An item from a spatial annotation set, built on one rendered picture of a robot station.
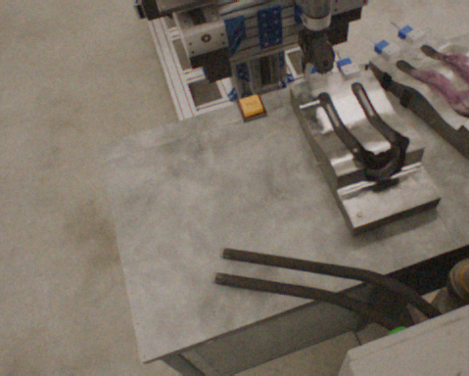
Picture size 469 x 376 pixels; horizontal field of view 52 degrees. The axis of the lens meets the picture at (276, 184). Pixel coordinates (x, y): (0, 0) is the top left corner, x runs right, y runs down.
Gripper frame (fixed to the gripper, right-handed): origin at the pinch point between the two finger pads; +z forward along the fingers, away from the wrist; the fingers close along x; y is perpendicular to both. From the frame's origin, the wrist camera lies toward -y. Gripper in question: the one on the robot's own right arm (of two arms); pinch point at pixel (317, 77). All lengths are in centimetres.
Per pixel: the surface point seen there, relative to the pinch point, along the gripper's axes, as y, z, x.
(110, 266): 6, 91, 96
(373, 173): -35.0, 4.2, -3.0
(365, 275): -63, -1, 12
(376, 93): -10.2, 2.8, -15.3
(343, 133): -20.2, 2.9, -0.1
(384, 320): -74, 1, 12
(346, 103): -10.3, 2.8, -5.3
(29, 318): -6, 91, 133
